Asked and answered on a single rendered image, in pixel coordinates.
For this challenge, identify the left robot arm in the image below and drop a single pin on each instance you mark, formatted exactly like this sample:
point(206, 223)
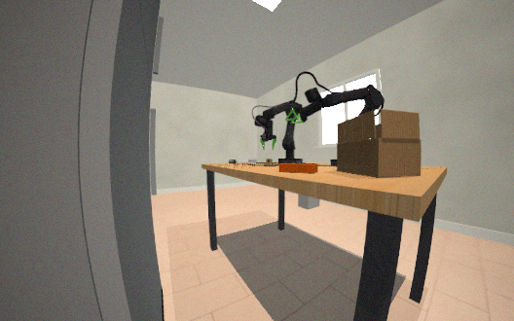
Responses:
point(375, 99)

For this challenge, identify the orange digital multimeter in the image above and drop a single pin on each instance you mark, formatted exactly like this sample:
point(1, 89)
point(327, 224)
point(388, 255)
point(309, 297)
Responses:
point(300, 167)

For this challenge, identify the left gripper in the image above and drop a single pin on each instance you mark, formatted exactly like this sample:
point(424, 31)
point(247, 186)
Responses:
point(303, 113)

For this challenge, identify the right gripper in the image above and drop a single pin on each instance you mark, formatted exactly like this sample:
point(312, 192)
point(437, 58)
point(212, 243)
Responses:
point(270, 136)

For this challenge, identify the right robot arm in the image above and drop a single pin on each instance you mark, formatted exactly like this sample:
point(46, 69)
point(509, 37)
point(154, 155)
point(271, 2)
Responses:
point(289, 134)

